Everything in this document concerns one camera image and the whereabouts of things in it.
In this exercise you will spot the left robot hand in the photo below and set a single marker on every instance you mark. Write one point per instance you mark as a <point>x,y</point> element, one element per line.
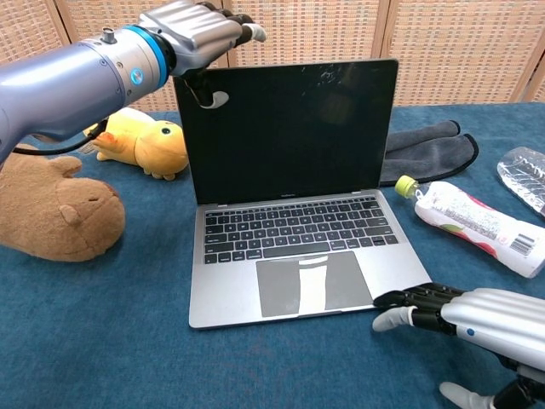
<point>200,30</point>

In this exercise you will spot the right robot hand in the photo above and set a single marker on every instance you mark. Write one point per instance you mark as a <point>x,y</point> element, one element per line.
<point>498,319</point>

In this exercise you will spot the grey laptop computer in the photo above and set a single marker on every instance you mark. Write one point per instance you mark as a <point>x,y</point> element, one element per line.
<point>277,140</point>

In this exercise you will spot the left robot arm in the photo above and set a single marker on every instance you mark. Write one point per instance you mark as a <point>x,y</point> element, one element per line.
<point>64,85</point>

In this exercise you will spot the woven wooden folding screen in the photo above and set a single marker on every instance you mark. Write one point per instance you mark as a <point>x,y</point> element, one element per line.
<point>447,51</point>

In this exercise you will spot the green capped white label bottle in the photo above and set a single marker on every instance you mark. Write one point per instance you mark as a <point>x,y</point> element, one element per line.
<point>468,217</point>

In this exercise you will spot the yellow orange plush toy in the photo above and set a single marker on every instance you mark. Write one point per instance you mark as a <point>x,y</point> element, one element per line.
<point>157,145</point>

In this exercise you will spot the clear crumpled plastic bottle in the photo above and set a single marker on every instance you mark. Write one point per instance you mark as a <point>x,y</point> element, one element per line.
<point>523,170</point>

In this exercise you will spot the grey cloth with black trim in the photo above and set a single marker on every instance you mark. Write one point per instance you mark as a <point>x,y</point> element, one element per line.
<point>426,153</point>

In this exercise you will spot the brown capybara plush toy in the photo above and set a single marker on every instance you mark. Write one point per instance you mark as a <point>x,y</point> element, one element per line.
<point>51,213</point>

